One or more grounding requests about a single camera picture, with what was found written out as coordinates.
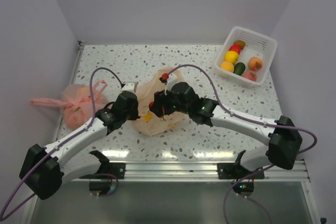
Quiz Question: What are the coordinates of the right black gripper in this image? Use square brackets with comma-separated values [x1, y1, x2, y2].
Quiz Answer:
[151, 88, 191, 117]

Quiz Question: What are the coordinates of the orange plastic bag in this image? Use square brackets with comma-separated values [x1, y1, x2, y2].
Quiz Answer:
[131, 67, 185, 136]

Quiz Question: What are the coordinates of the small brown fruit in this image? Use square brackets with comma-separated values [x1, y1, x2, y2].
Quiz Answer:
[220, 61, 234, 72]

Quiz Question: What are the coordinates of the yellow fruit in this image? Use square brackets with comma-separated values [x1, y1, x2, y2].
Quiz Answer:
[224, 50, 239, 65]

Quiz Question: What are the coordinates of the green avocado fruit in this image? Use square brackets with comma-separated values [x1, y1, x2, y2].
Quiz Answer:
[233, 62, 246, 76]

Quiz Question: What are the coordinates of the pink peach fruit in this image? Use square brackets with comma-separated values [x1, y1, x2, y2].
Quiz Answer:
[242, 71, 257, 82]

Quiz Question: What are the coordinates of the brown kiwi fruit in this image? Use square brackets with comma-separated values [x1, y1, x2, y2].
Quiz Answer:
[234, 40, 246, 50]

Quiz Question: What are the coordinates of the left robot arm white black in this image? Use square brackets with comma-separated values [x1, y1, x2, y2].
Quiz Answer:
[19, 90, 139, 200]

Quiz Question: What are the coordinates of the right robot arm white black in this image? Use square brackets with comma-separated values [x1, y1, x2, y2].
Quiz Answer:
[149, 82, 302, 178]

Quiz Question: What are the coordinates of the pink plastic bag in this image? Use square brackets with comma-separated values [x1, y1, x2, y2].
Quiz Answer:
[30, 80, 108, 130]

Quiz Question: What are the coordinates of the white plastic basket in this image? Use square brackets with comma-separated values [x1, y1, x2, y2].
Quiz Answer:
[214, 27, 278, 88]

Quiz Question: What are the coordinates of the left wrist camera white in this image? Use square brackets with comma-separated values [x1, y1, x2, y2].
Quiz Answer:
[121, 81, 138, 93]

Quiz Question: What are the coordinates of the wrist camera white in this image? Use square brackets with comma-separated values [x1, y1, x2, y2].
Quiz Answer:
[159, 73, 178, 91]
[121, 81, 138, 93]

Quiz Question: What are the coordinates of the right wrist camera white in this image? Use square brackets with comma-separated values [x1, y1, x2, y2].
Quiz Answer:
[159, 73, 178, 91]

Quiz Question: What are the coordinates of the aluminium rail front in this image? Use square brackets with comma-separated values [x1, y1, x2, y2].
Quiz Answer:
[72, 158, 310, 182]

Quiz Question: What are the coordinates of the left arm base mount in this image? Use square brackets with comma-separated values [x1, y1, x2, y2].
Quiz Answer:
[89, 151, 126, 197]

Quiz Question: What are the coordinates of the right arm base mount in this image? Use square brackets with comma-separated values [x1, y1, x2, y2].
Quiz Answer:
[217, 151, 265, 196]

